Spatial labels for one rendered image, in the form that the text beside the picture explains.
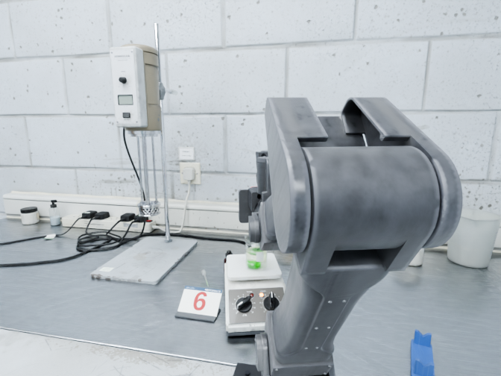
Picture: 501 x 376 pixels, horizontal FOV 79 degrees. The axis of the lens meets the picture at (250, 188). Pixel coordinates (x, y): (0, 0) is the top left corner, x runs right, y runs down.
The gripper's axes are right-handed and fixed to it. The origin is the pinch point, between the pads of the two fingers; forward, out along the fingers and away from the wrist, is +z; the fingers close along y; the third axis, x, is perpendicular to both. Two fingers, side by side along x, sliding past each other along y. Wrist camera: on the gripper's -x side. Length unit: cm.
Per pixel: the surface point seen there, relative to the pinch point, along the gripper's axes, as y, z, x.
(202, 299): 12.8, -1.8, 22.5
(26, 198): 91, 77, 12
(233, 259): 5.3, 3.7, 15.9
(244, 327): 4.6, -12.3, 23.1
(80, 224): 63, 61, 21
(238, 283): 4.9, -4.4, 18.0
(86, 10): 56, 67, -61
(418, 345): -26.6, -19.6, 24.6
